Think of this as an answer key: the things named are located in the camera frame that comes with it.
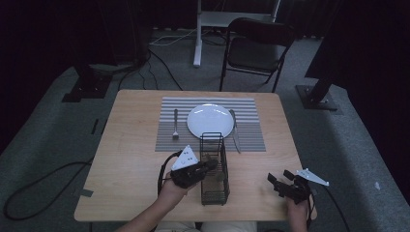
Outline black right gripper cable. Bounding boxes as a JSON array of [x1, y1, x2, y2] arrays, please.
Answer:
[[306, 184, 351, 232]]

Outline black wire cutlery rack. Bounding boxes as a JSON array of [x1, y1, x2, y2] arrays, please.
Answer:
[[199, 131, 231, 207]]

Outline black stand with base plate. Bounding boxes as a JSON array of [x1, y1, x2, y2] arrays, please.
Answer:
[[295, 0, 343, 112]]

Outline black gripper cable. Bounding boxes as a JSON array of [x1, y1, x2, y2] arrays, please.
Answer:
[[306, 184, 351, 232], [3, 150, 184, 223]]

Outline grey striped placemat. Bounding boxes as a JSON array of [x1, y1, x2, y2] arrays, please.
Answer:
[[154, 96, 267, 153]]

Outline black stand base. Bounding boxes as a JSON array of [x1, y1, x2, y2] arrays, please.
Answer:
[[61, 63, 114, 103]]

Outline person's right hand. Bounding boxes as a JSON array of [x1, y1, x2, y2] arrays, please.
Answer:
[[285, 196, 311, 218]]

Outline white desk frame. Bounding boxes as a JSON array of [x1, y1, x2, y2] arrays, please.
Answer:
[[192, 0, 282, 68]]

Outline metal knife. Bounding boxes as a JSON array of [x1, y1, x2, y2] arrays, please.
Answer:
[[229, 108, 242, 155]]

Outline white floor cable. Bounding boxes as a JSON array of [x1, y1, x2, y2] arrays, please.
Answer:
[[149, 28, 198, 47]]

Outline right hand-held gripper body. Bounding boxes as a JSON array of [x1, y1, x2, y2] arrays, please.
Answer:
[[279, 167, 330, 205]]

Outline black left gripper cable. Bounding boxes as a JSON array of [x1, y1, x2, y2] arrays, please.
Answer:
[[3, 150, 184, 223]]

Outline black floor cables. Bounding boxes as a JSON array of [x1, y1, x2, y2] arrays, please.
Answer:
[[116, 47, 184, 92]]

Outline metal fork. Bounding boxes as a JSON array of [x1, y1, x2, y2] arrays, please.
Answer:
[[172, 108, 180, 141]]

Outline white round plate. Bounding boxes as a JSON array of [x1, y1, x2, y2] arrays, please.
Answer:
[[187, 102, 235, 140]]

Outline person's left hand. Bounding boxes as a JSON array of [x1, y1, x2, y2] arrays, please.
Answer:
[[158, 172, 195, 209]]

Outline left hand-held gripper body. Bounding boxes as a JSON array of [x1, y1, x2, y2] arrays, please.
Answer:
[[169, 144, 206, 189]]

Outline person's legs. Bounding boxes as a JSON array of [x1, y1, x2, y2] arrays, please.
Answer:
[[154, 220, 259, 232]]

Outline black folding chair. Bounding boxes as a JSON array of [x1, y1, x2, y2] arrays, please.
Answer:
[[219, 17, 297, 94]]

